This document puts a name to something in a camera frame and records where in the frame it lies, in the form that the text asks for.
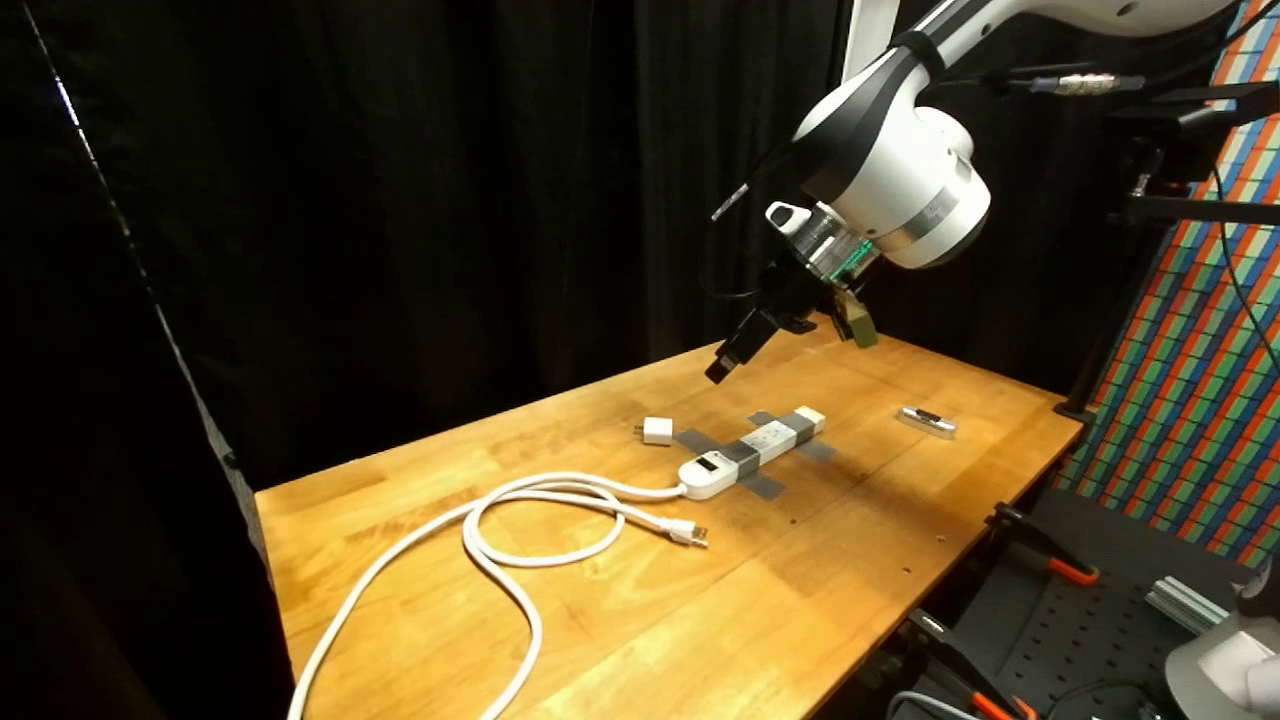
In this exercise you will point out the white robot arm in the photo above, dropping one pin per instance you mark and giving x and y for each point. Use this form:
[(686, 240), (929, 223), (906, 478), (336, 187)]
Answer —
[(873, 172)]

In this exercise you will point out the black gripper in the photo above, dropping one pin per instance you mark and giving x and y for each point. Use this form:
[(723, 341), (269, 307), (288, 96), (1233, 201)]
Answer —
[(790, 299)]

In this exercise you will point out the colourful checkered board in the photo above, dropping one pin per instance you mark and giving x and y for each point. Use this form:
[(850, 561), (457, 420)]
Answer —
[(1185, 420)]

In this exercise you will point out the grey duct tape strip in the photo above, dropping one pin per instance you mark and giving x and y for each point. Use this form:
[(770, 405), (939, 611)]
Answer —
[(719, 466), (787, 434)]

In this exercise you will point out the black curtain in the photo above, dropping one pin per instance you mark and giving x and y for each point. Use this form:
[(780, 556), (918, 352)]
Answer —
[(284, 232)]

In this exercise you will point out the white charger head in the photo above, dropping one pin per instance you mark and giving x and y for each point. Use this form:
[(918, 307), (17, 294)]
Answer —
[(657, 429)]

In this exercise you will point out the small metal bracket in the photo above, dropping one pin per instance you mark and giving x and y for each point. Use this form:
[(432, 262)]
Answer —
[(929, 420)]

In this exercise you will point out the orange handled clamp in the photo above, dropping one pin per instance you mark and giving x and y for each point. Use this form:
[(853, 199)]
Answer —
[(1060, 561)]

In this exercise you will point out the white power strip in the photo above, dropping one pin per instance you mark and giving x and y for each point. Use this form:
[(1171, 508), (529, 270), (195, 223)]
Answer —
[(719, 470)]

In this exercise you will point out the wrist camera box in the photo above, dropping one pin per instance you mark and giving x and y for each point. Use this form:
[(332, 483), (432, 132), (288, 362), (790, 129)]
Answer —
[(822, 240)]

